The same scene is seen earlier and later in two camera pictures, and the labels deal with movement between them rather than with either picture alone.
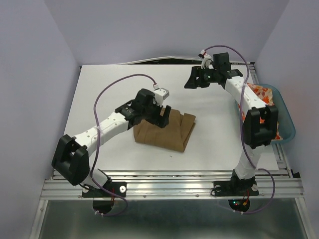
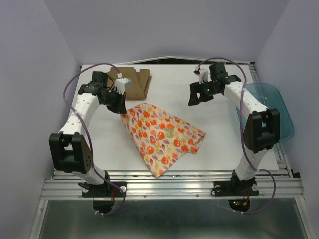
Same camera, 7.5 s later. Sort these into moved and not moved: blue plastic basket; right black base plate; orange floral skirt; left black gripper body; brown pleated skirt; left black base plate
Moved: orange floral skirt; left black gripper body; brown pleated skirt
Not moved: blue plastic basket; left black base plate; right black base plate
